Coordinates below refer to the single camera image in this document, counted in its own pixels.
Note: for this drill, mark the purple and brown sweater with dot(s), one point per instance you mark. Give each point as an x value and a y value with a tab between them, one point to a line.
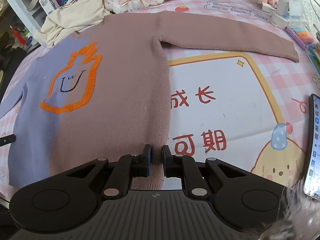
105	92

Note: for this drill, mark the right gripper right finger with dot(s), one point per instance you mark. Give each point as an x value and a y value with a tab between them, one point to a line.
239	198

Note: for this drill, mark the white bookshelf frame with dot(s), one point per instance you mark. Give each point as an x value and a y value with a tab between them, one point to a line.
30	13

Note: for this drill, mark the smartphone with lit screen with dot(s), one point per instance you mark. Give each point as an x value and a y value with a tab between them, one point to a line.
311	165

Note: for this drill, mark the red hanging tassel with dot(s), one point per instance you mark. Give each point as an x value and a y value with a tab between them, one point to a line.
18	36

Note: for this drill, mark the cream printed garment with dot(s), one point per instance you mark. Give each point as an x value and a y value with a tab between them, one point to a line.
72	16

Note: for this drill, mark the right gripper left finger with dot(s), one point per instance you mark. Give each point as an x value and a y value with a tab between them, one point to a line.
70	199

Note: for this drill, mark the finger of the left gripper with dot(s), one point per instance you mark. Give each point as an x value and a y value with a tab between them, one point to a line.
7	140

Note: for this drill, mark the pink checkered desk mat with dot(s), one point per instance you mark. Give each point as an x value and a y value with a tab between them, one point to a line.
238	106

